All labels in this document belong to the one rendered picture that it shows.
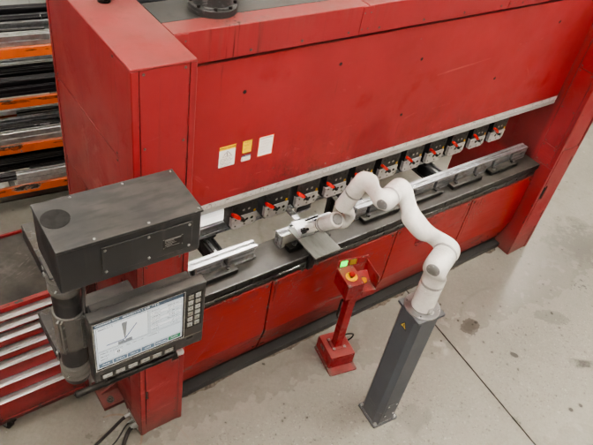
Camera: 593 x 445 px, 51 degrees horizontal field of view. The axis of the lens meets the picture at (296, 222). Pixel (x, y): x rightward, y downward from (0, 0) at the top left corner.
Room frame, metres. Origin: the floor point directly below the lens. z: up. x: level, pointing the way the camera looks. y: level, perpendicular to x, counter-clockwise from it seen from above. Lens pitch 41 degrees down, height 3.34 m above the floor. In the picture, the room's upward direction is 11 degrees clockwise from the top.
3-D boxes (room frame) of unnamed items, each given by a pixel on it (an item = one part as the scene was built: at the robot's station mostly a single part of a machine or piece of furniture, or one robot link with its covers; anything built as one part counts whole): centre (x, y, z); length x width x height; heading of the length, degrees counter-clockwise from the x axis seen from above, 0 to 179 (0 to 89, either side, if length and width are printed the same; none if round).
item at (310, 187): (2.69, 0.00, 1.26); 0.15 x 0.09 x 0.17; 132
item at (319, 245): (2.60, -0.12, 1.00); 0.26 x 0.18 x 0.01; 42
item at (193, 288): (1.48, 0.49, 1.42); 0.45 x 0.12 x 0.36; 131
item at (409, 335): (2.24, -0.72, 0.50); 0.18 x 0.18 x 1.00; 36
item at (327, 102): (3.15, -0.50, 1.74); 3.00 x 0.08 x 0.80; 132
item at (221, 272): (2.26, 0.39, 0.89); 0.30 x 0.05 x 0.03; 132
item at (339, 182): (2.82, -0.15, 1.26); 0.15 x 0.09 x 0.17; 132
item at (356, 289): (2.61, -0.41, 0.75); 0.20 x 0.16 x 0.18; 121
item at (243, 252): (2.34, 0.39, 0.92); 0.50 x 0.06 x 0.10; 132
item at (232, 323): (3.11, -0.53, 0.42); 3.00 x 0.21 x 0.83; 132
